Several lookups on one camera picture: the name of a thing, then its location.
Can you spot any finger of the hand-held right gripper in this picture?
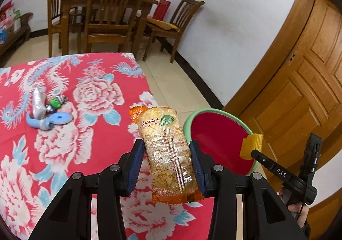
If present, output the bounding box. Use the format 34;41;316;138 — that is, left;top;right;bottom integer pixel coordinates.
251;149;276;170

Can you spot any pile of cardboard boxes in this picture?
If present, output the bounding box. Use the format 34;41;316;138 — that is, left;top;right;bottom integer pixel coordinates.
0;0;22;44

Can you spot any light blue roller tool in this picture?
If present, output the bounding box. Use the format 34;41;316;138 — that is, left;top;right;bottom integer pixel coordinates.
26;111;73;130

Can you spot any wooden panel door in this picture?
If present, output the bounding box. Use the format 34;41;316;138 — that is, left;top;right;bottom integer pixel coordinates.
223;0;342;240

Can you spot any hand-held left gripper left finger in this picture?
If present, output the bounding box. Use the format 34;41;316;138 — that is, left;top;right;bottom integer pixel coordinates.
28;139;146;240

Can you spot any yellow seat cushion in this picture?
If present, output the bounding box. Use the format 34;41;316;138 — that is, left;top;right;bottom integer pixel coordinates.
147;17;179;32

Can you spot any red floral tablecloth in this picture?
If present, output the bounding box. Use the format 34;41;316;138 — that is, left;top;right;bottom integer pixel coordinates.
0;53;214;240

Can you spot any wooden chair with cushion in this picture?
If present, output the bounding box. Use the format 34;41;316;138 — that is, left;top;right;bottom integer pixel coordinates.
146;0;205;63

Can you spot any tall wooden dining chair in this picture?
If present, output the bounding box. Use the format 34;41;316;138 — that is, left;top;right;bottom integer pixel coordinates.
77;0;156;54

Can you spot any orange-ended clear snack packet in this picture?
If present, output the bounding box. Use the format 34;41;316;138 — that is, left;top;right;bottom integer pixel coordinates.
129;106;205;203

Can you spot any red basin with green rim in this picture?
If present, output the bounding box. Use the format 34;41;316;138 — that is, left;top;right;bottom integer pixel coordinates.
184;108;258;176

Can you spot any small yellow foam net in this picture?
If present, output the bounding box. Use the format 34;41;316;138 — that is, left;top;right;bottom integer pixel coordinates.
240;133;264;160

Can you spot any red paper bag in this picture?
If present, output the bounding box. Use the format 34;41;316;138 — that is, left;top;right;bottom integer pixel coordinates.
152;0;171;20

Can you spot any small green toy figure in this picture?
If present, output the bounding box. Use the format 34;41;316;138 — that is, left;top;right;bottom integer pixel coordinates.
44;95;68;112

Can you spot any person's right hand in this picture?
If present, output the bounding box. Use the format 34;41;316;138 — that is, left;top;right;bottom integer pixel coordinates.
278;188;310;230

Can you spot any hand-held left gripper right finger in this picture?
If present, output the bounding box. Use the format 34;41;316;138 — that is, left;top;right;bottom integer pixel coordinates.
189;139;308;240

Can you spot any silver squeezed tube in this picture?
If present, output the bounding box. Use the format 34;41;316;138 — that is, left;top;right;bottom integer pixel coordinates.
32;88;50;120

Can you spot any dark wooden bench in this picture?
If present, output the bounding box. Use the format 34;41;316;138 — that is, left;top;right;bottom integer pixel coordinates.
0;13;34;54

